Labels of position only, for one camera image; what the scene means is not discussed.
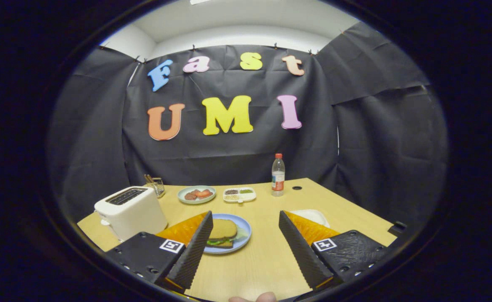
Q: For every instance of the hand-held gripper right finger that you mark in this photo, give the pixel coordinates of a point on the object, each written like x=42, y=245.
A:
x=302, y=253

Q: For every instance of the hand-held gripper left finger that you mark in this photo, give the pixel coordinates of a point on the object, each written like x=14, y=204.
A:
x=191, y=256

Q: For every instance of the green lettuce leaf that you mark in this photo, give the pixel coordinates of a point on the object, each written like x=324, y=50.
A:
x=213, y=242

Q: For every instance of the brown toast slice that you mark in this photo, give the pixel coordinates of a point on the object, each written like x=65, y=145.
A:
x=223, y=228

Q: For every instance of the small white plate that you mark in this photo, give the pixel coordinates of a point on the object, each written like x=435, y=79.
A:
x=317, y=217

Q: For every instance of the pale green plate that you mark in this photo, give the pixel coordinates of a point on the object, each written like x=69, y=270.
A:
x=196, y=201

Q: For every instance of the brown meat patty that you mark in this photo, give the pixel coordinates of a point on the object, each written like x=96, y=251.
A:
x=190, y=196

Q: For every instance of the blue plate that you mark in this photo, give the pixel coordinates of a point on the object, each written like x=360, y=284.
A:
x=244, y=226

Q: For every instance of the red tomato slice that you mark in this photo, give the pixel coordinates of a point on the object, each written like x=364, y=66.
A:
x=204, y=193

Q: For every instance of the white toaster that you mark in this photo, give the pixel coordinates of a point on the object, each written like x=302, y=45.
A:
x=137, y=214

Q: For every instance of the white divided condiment dish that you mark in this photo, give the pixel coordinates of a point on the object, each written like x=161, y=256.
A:
x=239, y=195

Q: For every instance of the clear water bottle red label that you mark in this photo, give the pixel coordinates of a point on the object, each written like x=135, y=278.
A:
x=278, y=176

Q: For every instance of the small black object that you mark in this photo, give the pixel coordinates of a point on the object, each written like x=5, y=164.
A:
x=397, y=228

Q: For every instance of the black backdrop cloth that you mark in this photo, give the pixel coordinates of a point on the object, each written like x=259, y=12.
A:
x=237, y=159

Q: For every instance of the ceiling light panel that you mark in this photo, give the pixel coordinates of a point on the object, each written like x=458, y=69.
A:
x=200, y=1

